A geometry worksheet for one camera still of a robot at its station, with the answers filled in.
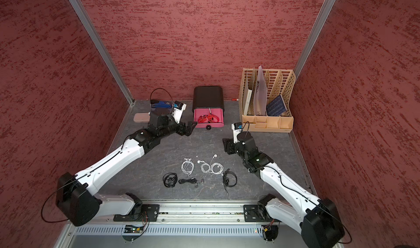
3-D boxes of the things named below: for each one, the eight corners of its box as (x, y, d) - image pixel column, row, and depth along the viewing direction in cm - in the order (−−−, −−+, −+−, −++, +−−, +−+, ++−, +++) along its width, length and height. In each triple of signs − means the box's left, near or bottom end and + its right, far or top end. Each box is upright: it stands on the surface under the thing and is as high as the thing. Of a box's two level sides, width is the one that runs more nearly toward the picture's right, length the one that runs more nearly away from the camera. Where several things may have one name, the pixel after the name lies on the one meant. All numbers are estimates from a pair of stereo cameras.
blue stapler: (155, 108, 121) (152, 102, 116) (156, 106, 122) (153, 100, 117) (171, 109, 120) (169, 103, 115) (172, 107, 122) (170, 101, 117)
